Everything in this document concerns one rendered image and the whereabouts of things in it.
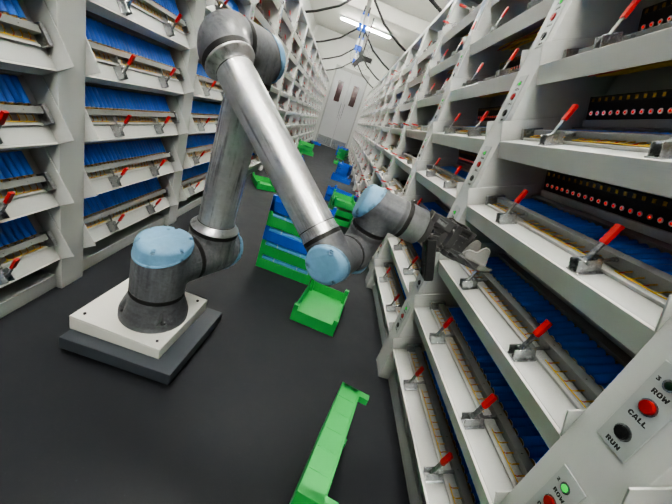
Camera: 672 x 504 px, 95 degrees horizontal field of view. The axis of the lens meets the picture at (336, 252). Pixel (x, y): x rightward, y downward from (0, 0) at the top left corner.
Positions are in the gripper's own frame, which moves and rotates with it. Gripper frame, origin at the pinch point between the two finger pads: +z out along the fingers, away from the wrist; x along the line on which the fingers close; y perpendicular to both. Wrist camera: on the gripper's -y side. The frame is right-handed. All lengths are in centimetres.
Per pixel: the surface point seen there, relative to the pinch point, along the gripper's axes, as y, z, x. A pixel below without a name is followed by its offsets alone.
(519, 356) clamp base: -6.1, -1.1, -27.4
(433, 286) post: -16.8, 1.7, 18.3
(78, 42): 1, -122, 25
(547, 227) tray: 15.9, 1.3, -8.1
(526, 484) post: -17.5, -0.9, -43.3
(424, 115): 43, 0, 158
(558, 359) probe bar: -2.7, 3.6, -29.2
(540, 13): 65, -11, 35
